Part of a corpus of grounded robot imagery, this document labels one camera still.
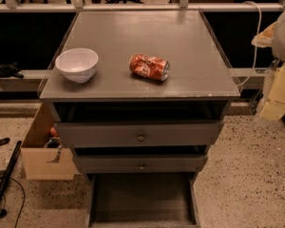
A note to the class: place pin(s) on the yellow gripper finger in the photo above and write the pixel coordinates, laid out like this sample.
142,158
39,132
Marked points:
265,38
273,106

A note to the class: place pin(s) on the red coke can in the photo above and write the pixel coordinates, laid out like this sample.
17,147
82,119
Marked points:
149,67

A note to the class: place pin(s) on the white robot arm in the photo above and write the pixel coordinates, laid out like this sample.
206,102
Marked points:
278,50

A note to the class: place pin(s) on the grey drawer cabinet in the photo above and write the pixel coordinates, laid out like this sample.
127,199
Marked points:
157,100

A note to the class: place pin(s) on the grey top drawer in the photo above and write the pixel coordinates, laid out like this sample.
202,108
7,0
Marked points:
129,135

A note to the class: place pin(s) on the grey middle drawer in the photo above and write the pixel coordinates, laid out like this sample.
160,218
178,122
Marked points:
140,163

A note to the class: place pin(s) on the open grey bottom drawer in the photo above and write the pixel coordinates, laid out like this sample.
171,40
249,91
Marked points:
153,200

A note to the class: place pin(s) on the white bowl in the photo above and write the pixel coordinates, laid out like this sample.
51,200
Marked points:
78,64

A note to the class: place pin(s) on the orange ball in box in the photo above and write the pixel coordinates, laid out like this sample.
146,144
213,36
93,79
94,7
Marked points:
53,132

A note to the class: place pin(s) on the cardboard box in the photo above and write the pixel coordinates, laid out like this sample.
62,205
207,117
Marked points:
41,162

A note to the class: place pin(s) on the metal railing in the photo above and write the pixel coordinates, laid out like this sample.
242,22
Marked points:
80,5

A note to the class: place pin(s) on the black cloth on ledge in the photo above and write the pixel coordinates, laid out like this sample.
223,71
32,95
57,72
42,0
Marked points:
10,70

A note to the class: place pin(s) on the black pole on floor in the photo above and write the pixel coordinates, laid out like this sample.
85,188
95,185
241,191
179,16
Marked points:
4,180

